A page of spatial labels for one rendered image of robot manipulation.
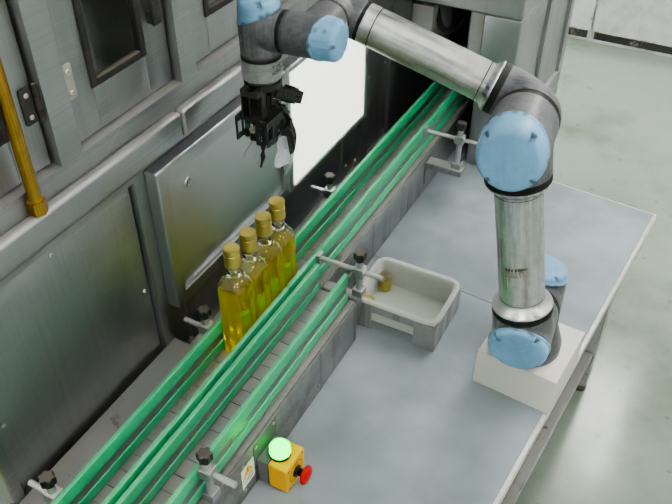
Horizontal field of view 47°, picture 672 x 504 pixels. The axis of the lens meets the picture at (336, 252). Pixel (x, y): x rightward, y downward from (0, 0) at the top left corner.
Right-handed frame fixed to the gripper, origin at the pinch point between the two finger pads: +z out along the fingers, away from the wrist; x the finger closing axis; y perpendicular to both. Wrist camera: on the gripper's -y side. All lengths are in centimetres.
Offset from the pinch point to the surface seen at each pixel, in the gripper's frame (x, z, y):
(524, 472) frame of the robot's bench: 59, 106, -30
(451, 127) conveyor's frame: 7, 39, -92
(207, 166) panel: -12.4, 1.0, 5.9
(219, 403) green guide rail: 6.1, 34.0, 34.7
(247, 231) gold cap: 0.2, 9.1, 11.8
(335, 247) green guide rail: 4.2, 34.0, -18.3
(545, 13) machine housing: 22, 12, -125
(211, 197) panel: -12.4, 8.8, 5.9
